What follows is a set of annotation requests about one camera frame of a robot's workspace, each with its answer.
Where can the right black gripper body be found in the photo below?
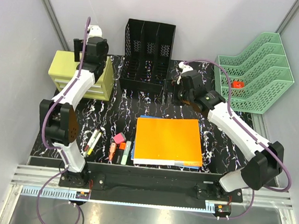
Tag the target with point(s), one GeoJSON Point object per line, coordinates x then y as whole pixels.
{"type": "Point", "coordinates": [184, 95]}

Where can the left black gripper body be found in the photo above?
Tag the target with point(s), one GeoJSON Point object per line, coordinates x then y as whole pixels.
{"type": "Point", "coordinates": [103, 61]}

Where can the yellow-green drawer cabinet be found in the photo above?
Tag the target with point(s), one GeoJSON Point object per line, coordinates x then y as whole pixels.
{"type": "Point", "coordinates": [63, 68]}

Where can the black magazine file holder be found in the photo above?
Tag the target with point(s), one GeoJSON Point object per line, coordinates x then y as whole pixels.
{"type": "Point", "coordinates": [148, 52]}

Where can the pink eraser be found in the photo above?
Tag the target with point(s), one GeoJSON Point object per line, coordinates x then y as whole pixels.
{"type": "Point", "coordinates": [119, 138]}

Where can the red-capped white marker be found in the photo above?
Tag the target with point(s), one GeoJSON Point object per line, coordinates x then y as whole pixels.
{"type": "Point", "coordinates": [93, 136]}

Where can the yellow-capped white marker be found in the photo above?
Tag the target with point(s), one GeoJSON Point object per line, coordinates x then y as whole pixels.
{"type": "Point", "coordinates": [94, 143]}

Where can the green clear highlighter pen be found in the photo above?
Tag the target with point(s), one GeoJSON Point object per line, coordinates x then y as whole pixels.
{"type": "Point", "coordinates": [85, 152]}

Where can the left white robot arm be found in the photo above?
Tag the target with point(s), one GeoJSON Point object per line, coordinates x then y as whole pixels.
{"type": "Point", "coordinates": [58, 122]}

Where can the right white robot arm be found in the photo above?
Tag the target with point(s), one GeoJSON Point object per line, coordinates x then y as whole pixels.
{"type": "Point", "coordinates": [264, 158]}

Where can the black marble desk mat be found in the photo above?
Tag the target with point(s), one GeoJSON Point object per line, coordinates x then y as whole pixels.
{"type": "Point", "coordinates": [120, 114]}

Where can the blue folder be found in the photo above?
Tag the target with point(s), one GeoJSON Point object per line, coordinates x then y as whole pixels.
{"type": "Point", "coordinates": [136, 142]}

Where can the small red object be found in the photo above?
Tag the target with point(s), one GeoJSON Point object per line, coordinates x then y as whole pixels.
{"type": "Point", "coordinates": [237, 85]}

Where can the orange folder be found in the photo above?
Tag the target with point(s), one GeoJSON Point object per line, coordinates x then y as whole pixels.
{"type": "Point", "coordinates": [168, 139]}

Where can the green mesh file organizer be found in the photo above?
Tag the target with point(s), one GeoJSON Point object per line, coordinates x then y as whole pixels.
{"type": "Point", "coordinates": [264, 69]}

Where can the orange black highlighter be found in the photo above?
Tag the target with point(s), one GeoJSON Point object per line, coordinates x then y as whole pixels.
{"type": "Point", "coordinates": [119, 153]}

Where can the orange correction tape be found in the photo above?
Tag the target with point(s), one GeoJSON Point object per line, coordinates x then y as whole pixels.
{"type": "Point", "coordinates": [112, 151]}

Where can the pale green highlighter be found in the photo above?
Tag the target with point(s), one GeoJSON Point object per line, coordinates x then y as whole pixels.
{"type": "Point", "coordinates": [126, 153]}

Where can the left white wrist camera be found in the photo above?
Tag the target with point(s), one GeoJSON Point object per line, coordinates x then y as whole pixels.
{"type": "Point", "coordinates": [94, 31]}

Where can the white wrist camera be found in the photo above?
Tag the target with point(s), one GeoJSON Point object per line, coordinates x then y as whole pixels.
{"type": "Point", "coordinates": [94, 31]}
{"type": "Point", "coordinates": [184, 68]}

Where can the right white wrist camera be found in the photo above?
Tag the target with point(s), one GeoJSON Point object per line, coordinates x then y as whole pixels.
{"type": "Point", "coordinates": [184, 68]}

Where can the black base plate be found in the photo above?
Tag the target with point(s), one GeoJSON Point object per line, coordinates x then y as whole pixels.
{"type": "Point", "coordinates": [197, 184]}

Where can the aluminium frame rail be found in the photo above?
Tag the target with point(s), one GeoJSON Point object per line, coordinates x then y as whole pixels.
{"type": "Point", "coordinates": [56, 201]}

